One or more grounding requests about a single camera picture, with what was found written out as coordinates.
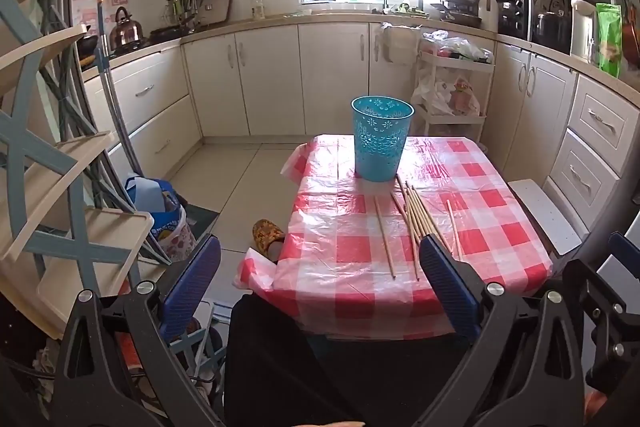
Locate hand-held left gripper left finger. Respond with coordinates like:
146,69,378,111
52,234,223,427

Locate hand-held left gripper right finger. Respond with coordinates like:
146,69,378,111
415,234,593,427

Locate beige and blue shelf rack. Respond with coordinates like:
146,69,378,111
0,0,156,340

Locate blue plastic basket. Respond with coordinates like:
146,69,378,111
350,96,416,182

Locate person's black trousers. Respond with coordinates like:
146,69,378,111
223,294,468,427

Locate white hanging plastic bag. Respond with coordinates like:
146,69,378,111
381,22,418,68

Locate white plastic bag with packets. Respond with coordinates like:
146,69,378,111
412,74,482,118

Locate steel kettle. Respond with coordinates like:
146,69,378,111
109,6,146,50

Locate white trolley cart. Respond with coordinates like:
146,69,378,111
412,49,496,142

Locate group of chopsticks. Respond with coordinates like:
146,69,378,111
374,174,463,282

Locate white thermos jug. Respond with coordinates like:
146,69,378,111
570,0,599,62

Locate black wok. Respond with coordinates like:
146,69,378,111
149,23,193,42

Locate dark floor mat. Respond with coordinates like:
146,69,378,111
184,204,221,244

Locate white plastic jug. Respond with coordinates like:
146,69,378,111
477,0,500,32

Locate cream sink base cabinet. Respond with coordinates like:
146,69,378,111
182,19,431,138

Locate grey mop handle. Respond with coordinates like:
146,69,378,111
94,0,146,180

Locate green packet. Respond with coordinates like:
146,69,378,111
596,3,623,78

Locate dark rimmed tray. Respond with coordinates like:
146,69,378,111
197,0,235,30

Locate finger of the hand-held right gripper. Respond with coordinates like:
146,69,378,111
562,258,640,400
606,232,640,281

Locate cream appliance base cabinet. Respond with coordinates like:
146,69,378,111
480,32,640,230

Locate yellow patterned slipper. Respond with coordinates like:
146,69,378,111
251,219,287,258

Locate black toaster oven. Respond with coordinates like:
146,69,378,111
495,0,531,40

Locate red checked tablecloth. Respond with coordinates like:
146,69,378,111
235,134,553,340

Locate cream stove drawer cabinet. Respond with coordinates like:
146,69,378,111
82,42,202,180

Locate pink wall poster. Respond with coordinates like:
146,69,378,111
72,0,130,25

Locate white stool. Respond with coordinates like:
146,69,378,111
507,179,591,257

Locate clear plastic bags with food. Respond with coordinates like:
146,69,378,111
422,29,493,62

